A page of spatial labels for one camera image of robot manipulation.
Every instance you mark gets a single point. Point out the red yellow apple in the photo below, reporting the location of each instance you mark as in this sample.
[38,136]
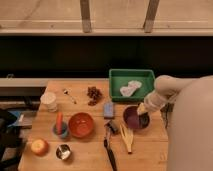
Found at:
[39,147]

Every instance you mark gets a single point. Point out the green plastic bin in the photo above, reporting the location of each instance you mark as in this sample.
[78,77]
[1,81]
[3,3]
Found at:
[121,77]

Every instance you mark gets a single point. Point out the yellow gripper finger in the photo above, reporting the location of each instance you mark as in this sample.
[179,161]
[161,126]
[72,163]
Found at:
[141,109]

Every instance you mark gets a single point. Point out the orange carrot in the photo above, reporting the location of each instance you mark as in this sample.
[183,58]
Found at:
[59,123]

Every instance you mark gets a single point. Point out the white paper cup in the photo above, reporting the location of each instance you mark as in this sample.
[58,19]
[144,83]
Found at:
[49,100]

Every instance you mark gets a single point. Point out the metal spoon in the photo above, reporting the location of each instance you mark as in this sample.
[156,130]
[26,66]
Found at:
[66,92]

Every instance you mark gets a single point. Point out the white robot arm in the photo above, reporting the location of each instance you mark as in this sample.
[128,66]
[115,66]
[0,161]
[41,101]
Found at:
[190,134]

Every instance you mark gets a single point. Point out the blue sponge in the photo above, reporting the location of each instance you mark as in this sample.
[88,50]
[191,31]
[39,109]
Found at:
[108,110]

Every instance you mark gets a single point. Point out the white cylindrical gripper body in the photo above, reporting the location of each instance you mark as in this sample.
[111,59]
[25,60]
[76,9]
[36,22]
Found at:
[154,101]

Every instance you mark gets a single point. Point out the orange bowl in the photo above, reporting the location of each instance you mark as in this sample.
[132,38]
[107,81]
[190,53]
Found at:
[81,125]

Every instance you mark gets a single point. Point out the small metal cup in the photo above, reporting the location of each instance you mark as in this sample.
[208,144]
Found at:
[63,152]

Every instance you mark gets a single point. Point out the white crumpled cloth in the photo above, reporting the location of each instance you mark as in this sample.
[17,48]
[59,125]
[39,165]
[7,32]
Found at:
[129,90]

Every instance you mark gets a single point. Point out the black eraser block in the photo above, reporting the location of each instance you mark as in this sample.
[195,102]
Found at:
[144,120]

